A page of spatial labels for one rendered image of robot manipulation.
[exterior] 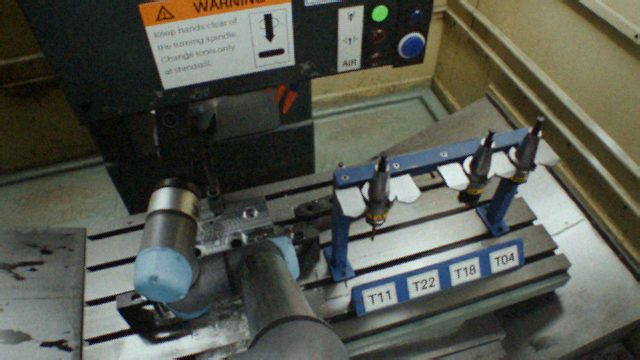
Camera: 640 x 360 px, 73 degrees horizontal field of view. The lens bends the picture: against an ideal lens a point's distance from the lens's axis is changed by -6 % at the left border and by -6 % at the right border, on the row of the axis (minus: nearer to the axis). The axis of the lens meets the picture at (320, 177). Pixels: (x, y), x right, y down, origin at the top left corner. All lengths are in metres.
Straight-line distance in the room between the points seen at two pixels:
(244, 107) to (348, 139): 0.63
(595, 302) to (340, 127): 1.16
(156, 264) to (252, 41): 0.31
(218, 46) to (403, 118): 1.56
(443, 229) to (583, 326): 0.45
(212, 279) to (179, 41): 0.36
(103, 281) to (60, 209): 0.72
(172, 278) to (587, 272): 1.13
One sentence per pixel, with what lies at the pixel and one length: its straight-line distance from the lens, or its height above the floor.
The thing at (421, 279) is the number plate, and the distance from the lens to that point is 1.11.
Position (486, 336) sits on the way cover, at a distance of 1.33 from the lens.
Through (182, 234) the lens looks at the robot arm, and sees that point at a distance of 0.65.
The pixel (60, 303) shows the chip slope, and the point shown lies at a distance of 1.60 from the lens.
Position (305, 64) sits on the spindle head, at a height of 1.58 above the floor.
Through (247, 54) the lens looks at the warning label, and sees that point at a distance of 0.54.
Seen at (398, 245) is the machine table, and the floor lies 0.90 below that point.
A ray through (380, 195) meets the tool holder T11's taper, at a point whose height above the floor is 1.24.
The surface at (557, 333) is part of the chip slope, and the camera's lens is 1.39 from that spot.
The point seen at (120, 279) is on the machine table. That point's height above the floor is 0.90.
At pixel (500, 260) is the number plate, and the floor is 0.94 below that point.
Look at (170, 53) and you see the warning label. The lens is 0.53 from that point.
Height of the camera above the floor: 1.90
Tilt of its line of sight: 48 degrees down
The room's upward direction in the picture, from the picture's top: 1 degrees counter-clockwise
